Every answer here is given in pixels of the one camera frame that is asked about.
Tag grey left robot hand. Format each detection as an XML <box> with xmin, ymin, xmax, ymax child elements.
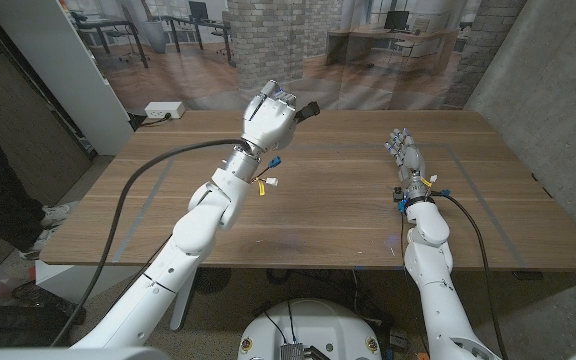
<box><xmin>240</xmin><ymin>79</ymin><xmax>302</xmax><ymax>154</ymax></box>

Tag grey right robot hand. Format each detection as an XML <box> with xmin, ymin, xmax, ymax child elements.
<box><xmin>385</xmin><ymin>127</ymin><xmax>437</xmax><ymax>200</ymax></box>

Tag black velcro strap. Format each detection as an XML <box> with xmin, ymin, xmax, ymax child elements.
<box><xmin>295</xmin><ymin>101</ymin><xmax>322</xmax><ymax>124</ymax></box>

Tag white power strip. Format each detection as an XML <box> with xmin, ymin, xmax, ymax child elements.
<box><xmin>144</xmin><ymin>101</ymin><xmax>186</xmax><ymax>120</ymax></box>

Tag printed office backdrop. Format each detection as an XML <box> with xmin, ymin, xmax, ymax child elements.
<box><xmin>60</xmin><ymin>0</ymin><xmax>527</xmax><ymax>112</ymax></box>

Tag black round fan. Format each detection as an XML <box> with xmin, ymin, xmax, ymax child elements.
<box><xmin>192</xmin><ymin>267</ymin><xmax>233</xmax><ymax>295</ymax></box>

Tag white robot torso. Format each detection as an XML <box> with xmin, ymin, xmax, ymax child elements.
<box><xmin>237</xmin><ymin>298</ymin><xmax>383</xmax><ymax>360</ymax></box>

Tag grey table leg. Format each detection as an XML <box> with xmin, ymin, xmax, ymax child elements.
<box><xmin>169</xmin><ymin>267</ymin><xmax>198</xmax><ymax>332</ymax></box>

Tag silver finned module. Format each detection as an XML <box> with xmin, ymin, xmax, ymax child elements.
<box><xmin>280</xmin><ymin>342</ymin><xmax>305</xmax><ymax>360</ymax></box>

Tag white sneaker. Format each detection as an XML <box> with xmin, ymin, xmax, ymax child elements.
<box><xmin>41</xmin><ymin>203</ymin><xmax>72</xmax><ymax>229</ymax></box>
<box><xmin>20</xmin><ymin>227</ymin><xmax>59</xmax><ymax>260</ymax></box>

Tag dark brown door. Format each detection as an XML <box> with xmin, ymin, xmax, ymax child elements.
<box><xmin>0</xmin><ymin>4</ymin><xmax>94</xmax><ymax>264</ymax></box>

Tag white low box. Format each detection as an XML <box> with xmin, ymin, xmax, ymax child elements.
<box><xmin>35</xmin><ymin>259</ymin><xmax>114</xmax><ymax>301</ymax></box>

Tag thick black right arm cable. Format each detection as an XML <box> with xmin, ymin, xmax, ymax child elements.
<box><xmin>432</xmin><ymin>189</ymin><xmax>509</xmax><ymax>360</ymax></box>

